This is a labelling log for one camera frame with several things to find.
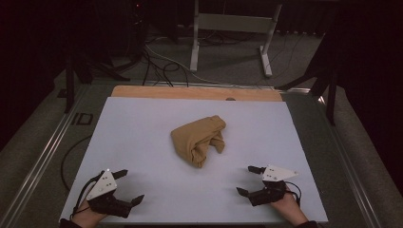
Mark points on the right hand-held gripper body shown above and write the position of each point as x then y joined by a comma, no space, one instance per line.
275,174

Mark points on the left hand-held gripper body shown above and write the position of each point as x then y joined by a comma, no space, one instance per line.
103,186

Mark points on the tan pants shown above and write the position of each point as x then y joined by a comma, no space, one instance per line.
193,139

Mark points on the person's left hand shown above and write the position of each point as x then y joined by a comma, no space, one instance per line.
87,218

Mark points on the person's right hand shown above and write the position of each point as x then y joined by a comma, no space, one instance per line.
290,209

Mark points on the black stand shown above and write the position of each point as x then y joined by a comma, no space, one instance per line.
71,82
329,91

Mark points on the wooden table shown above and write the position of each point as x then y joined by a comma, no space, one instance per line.
190,93

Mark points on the white metal stand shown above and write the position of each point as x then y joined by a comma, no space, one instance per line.
234,22

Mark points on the aluminium floor rail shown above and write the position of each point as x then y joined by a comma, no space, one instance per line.
41,158
351,164

